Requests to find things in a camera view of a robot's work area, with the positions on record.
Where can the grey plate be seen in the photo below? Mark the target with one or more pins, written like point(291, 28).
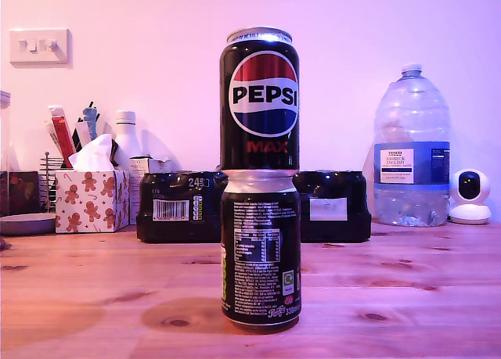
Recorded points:
point(23, 224)

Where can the large clear water bottle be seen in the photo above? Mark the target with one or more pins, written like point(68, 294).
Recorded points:
point(411, 120)

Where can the black Pepsi Max can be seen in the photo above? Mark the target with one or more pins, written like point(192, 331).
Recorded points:
point(260, 257)
point(260, 101)

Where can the small white round camera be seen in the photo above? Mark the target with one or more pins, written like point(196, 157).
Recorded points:
point(469, 214)

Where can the cream tube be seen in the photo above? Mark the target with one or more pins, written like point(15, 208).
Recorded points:
point(51, 138)

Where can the white light switch plate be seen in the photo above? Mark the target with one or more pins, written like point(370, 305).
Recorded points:
point(39, 58)

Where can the small white cardboard box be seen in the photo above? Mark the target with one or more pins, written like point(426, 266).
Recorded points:
point(150, 166)

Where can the dark red patterned box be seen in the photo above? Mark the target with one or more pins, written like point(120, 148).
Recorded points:
point(23, 194)

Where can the white insulated bottle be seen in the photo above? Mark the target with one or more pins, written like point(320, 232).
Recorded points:
point(126, 140)

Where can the gingerbread print tissue box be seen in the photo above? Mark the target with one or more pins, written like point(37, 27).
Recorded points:
point(90, 202)

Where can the black Pepsi Max multipack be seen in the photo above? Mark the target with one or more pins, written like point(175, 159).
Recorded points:
point(336, 187)

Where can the white tissue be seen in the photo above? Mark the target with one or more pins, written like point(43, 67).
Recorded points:
point(94, 155)

